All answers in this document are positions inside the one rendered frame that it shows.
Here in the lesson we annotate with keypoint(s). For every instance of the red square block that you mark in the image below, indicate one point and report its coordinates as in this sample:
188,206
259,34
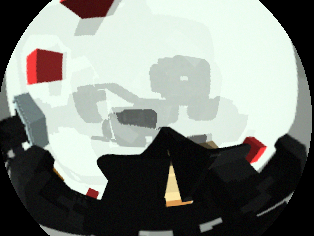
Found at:
44,66
256,149
88,8
92,193

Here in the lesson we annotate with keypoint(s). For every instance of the brown square block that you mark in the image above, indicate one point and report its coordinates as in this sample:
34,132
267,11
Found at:
175,203

